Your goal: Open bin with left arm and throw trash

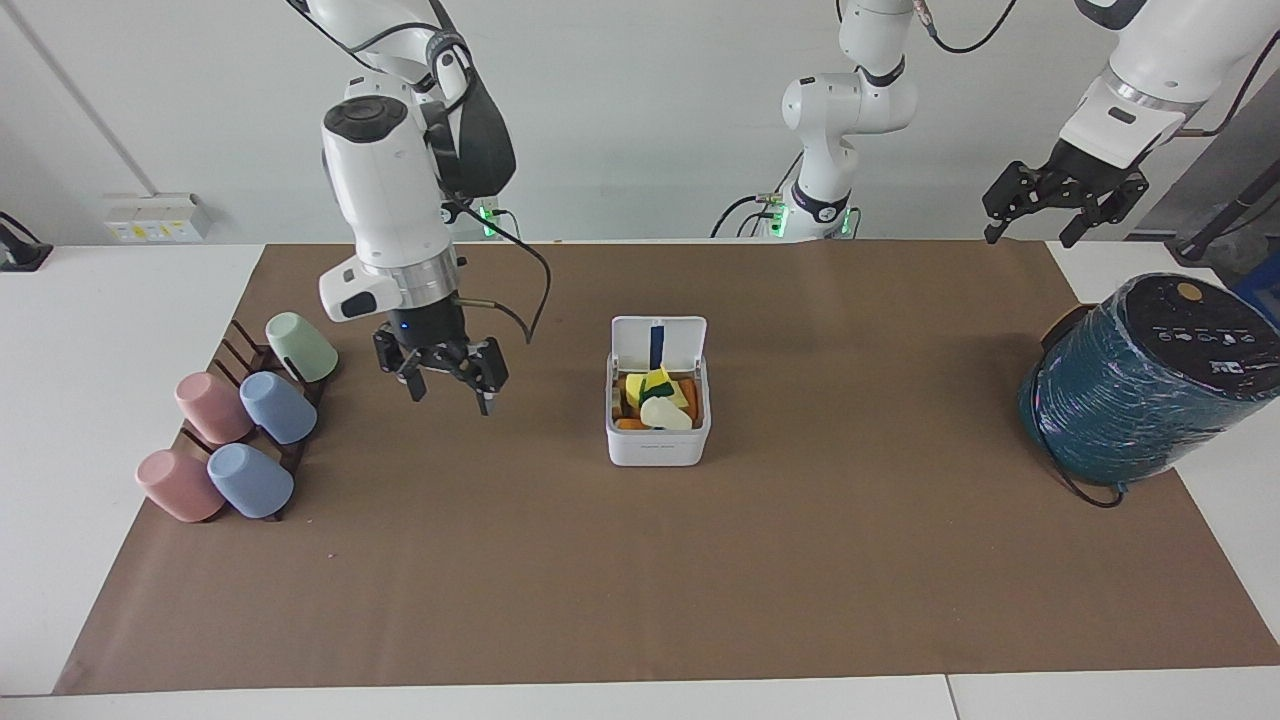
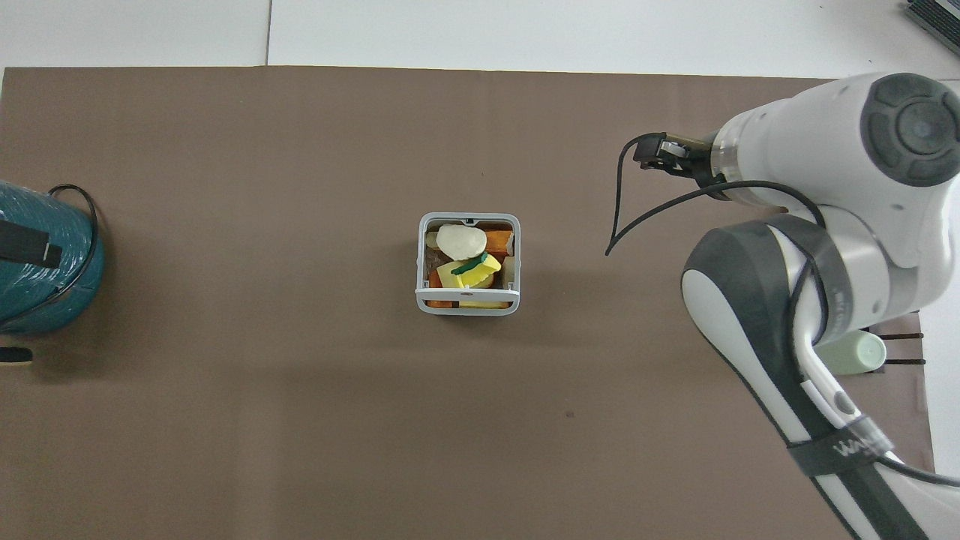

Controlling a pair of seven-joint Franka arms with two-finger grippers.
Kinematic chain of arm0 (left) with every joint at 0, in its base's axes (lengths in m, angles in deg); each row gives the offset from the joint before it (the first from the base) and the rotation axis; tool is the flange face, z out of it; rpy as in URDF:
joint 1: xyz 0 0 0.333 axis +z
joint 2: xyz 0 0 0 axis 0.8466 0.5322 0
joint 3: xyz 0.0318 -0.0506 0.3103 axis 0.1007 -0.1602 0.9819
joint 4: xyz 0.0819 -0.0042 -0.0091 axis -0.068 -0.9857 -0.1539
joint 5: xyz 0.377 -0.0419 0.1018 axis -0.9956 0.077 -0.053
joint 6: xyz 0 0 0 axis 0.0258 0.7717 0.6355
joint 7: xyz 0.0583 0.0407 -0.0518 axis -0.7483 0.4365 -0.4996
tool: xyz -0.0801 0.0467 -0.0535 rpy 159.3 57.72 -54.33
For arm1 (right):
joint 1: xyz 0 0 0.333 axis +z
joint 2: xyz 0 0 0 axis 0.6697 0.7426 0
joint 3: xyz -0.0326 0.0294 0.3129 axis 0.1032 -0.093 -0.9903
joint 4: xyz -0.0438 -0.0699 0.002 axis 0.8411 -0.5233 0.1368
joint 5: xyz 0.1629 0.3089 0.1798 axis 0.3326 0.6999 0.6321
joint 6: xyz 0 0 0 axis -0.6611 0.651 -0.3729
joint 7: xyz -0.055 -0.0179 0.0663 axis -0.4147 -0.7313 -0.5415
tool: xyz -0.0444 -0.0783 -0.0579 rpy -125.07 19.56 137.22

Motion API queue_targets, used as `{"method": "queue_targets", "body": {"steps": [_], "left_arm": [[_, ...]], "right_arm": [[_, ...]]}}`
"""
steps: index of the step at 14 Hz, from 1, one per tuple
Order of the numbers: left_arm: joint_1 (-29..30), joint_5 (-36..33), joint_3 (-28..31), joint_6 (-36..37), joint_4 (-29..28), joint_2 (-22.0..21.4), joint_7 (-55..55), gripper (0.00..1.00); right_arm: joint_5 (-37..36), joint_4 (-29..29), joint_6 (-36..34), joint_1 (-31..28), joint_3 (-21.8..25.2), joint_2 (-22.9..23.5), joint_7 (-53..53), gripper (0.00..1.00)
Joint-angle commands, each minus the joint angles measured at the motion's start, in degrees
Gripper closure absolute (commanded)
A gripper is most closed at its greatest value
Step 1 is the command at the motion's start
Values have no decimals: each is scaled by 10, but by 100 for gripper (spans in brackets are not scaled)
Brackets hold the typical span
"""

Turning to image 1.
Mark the pink plastic cup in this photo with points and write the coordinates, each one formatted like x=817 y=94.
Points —
x=213 y=408
x=180 y=486

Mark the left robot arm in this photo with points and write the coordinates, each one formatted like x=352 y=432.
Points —
x=850 y=105

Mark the dark brown cup rack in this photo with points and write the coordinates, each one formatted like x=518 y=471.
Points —
x=245 y=355

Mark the green plastic cup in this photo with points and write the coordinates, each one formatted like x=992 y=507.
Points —
x=303 y=347

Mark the orange trash piece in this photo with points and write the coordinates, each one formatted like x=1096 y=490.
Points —
x=631 y=424
x=689 y=395

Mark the blue box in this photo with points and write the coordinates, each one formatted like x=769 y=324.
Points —
x=1262 y=285

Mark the blue plastic cup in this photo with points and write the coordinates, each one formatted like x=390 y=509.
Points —
x=279 y=408
x=250 y=481

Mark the cream plastic piece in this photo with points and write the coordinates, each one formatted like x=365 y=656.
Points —
x=666 y=414

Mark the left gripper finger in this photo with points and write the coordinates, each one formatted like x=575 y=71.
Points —
x=1015 y=190
x=1110 y=203

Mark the black stand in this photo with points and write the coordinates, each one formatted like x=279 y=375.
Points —
x=1225 y=215
x=20 y=250

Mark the yellow green sponge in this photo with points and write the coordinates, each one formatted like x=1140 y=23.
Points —
x=655 y=384

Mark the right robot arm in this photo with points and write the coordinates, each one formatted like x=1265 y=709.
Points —
x=385 y=190

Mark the teal wrapped cylinder appliance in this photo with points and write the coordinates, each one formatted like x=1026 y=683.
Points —
x=1130 y=390

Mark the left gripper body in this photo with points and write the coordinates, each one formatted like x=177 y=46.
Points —
x=1095 y=172

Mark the white wall socket box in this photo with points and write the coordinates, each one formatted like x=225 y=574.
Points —
x=155 y=220

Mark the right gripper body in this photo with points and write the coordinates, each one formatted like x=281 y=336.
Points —
x=434 y=328

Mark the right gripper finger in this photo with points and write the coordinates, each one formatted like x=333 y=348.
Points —
x=393 y=352
x=488 y=365

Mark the white trash bin with lid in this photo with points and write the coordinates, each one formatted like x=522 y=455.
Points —
x=657 y=445

